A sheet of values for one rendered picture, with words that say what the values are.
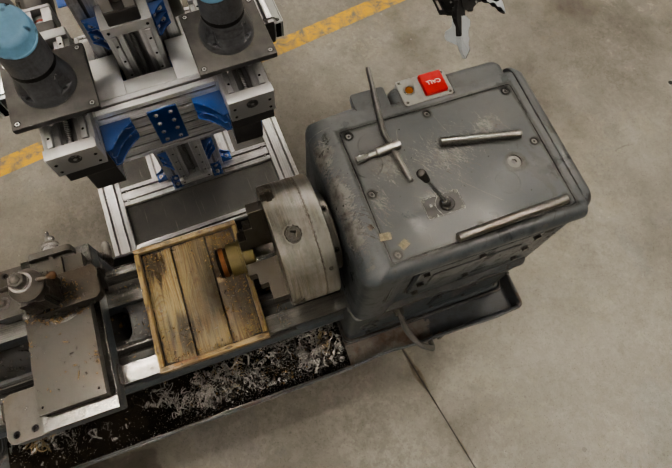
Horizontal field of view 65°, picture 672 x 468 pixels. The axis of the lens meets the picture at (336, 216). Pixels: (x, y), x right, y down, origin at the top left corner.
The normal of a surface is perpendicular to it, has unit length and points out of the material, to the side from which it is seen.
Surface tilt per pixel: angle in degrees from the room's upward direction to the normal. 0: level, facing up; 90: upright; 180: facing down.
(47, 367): 0
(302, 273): 49
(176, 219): 0
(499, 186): 0
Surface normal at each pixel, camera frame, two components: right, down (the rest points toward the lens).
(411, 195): 0.04, -0.38
